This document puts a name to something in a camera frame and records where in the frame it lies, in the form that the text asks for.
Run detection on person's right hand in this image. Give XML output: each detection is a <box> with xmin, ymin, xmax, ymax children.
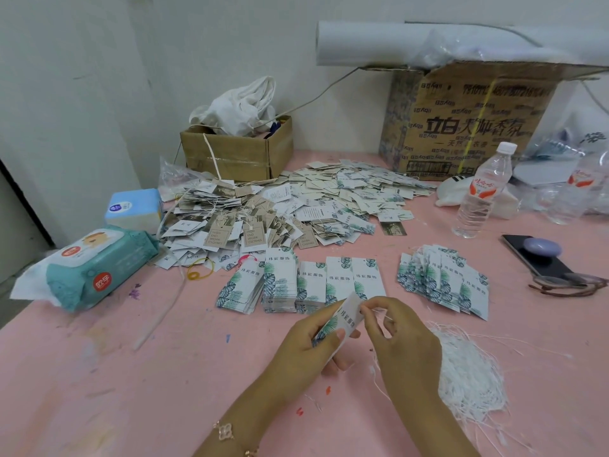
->
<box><xmin>359</xmin><ymin>296</ymin><xmax>444</xmax><ymax>406</ymax></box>

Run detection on person's left hand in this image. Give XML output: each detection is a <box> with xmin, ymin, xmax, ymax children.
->
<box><xmin>263</xmin><ymin>308</ymin><xmax>362</xmax><ymax>406</ymax></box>

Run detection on white leaf print hang tag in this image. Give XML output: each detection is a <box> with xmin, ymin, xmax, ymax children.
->
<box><xmin>311</xmin><ymin>292</ymin><xmax>367</xmax><ymax>364</ymax></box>

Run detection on thin white string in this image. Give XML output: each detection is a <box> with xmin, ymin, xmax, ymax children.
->
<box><xmin>369</xmin><ymin>307</ymin><xmax>396</xmax><ymax>411</ymax></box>

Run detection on person's right forearm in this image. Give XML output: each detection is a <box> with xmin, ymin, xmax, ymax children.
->
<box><xmin>386</xmin><ymin>395</ymin><xmax>482</xmax><ymax>457</ymax></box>

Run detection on person's left forearm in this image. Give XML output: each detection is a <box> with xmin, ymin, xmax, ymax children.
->
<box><xmin>193</xmin><ymin>373</ymin><xmax>309</xmax><ymax>457</ymax></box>

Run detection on stacks of leaf print tags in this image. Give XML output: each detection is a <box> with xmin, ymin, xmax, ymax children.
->
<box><xmin>216</xmin><ymin>256</ymin><xmax>387</xmax><ymax>315</ymax></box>

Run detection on fanned row of strung tags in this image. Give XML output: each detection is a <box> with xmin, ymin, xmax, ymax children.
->
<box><xmin>397</xmin><ymin>243</ymin><xmax>491</xmax><ymax>322</ymax></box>

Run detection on heap of mixed paper tags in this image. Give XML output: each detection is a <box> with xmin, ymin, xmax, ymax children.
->
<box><xmin>154</xmin><ymin>159</ymin><xmax>436</xmax><ymax>272</ymax></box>

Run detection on white fabric item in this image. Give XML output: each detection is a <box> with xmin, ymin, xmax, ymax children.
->
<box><xmin>437</xmin><ymin>176</ymin><xmax>521</xmax><ymax>220</ymax></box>

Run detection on yellow rubber band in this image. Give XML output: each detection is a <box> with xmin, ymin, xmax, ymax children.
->
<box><xmin>187</xmin><ymin>257</ymin><xmax>216</xmax><ymax>281</ymax></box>

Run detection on clear water bottle red label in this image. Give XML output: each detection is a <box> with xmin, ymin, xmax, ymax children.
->
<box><xmin>452</xmin><ymin>142</ymin><xmax>518</xmax><ymax>239</ymax></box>
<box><xmin>545</xmin><ymin>149</ymin><xmax>609</xmax><ymax>225</ymax></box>

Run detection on black smartphone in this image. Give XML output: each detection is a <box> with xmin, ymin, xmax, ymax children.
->
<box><xmin>501</xmin><ymin>234</ymin><xmax>587</xmax><ymax>286</ymax></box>

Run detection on purple oval case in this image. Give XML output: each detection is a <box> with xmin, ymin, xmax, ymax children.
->
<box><xmin>522</xmin><ymin>237</ymin><xmax>563</xmax><ymax>258</ymax></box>

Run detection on brown eyeglasses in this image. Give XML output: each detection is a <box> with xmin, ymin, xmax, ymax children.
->
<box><xmin>528</xmin><ymin>273</ymin><xmax>609</xmax><ymax>298</ymax></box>

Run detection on small brown cardboard box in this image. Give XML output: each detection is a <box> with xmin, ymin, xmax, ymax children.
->
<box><xmin>180</xmin><ymin>115</ymin><xmax>294</xmax><ymax>182</ymax></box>

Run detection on blue plastic item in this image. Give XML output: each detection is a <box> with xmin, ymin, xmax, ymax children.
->
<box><xmin>263</xmin><ymin>116</ymin><xmax>289</xmax><ymax>139</ymax></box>

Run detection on large printed cardboard box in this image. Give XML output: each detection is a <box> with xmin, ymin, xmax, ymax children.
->
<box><xmin>365</xmin><ymin>61</ymin><xmax>609</xmax><ymax>182</ymax></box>

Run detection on blue tissue pack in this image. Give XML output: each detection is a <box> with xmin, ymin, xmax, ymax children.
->
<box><xmin>105</xmin><ymin>188</ymin><xmax>165</xmax><ymax>235</ymax></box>

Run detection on white crumpled cloth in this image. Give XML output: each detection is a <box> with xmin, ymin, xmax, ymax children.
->
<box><xmin>189</xmin><ymin>76</ymin><xmax>278</xmax><ymax>137</ymax></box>

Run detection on teal wet wipes pack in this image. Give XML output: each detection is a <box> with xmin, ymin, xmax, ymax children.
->
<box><xmin>10</xmin><ymin>226</ymin><xmax>160</xmax><ymax>314</ymax></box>

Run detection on white paper roll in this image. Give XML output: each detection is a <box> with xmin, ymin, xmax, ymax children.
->
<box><xmin>316</xmin><ymin>20</ymin><xmax>609</xmax><ymax>68</ymax></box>

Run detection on clear plastic bag bundle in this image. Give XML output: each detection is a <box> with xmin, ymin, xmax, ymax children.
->
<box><xmin>414</xmin><ymin>26</ymin><xmax>609</xmax><ymax>72</ymax></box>

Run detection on pile of white strings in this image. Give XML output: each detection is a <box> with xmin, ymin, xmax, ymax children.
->
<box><xmin>423</xmin><ymin>321</ymin><xmax>576</xmax><ymax>457</ymax></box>

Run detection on gold clover bracelet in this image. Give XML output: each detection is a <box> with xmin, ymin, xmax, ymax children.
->
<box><xmin>212</xmin><ymin>420</ymin><xmax>260</xmax><ymax>457</ymax></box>

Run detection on white plastic strap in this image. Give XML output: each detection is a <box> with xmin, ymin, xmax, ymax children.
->
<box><xmin>132</xmin><ymin>276</ymin><xmax>188</xmax><ymax>352</ymax></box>

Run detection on grey wall cable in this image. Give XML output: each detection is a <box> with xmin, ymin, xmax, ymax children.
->
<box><xmin>281</xmin><ymin>21</ymin><xmax>609</xmax><ymax>116</ymax></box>

